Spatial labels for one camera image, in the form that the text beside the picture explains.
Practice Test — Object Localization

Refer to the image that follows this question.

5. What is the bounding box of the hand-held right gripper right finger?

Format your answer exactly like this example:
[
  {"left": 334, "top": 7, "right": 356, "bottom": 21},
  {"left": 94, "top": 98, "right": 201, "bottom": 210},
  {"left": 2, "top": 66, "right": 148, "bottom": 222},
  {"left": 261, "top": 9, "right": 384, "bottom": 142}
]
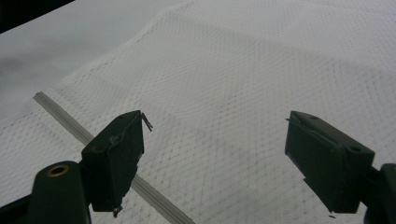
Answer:
[{"left": 284, "top": 110, "right": 375, "bottom": 215}]

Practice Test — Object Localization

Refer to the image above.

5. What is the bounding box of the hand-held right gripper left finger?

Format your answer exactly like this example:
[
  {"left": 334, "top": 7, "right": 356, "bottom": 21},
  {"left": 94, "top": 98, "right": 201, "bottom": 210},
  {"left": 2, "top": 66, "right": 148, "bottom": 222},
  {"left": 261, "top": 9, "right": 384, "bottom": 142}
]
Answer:
[{"left": 81, "top": 110, "right": 154, "bottom": 218}]

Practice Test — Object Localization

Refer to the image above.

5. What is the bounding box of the white mesh laundry bag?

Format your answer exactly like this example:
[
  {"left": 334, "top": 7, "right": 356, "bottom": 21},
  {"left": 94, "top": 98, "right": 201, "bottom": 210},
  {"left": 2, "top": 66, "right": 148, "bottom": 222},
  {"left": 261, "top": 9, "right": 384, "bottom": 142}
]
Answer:
[{"left": 0, "top": 0, "right": 396, "bottom": 224}]

